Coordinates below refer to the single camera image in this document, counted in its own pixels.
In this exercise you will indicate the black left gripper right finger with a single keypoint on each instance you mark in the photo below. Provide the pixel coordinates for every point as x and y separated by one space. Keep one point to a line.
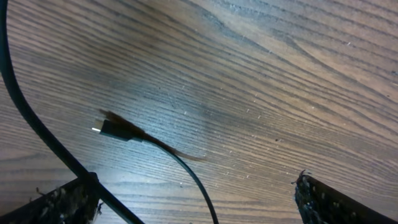
319 203

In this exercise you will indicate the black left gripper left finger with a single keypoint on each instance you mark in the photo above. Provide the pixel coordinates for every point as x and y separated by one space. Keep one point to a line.
72 203

